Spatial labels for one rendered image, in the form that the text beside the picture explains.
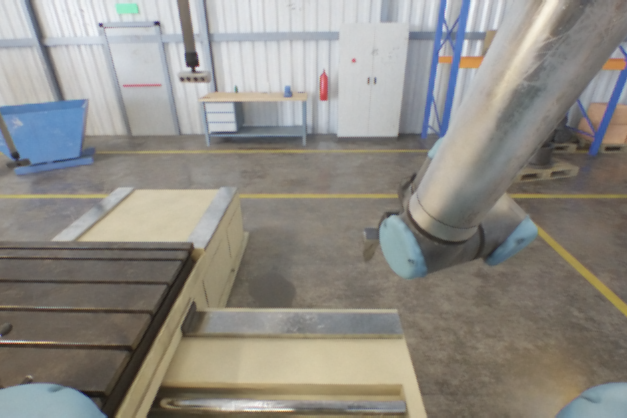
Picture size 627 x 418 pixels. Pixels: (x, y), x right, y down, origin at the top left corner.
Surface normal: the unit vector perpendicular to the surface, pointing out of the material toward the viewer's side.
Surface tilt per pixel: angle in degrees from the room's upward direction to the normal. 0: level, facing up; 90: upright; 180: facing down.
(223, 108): 90
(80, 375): 0
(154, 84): 90
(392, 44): 90
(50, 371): 0
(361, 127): 90
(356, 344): 0
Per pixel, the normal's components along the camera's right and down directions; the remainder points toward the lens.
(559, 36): -0.55, 0.57
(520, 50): -0.84, 0.32
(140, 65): -0.01, 0.47
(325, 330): 0.00, -0.88
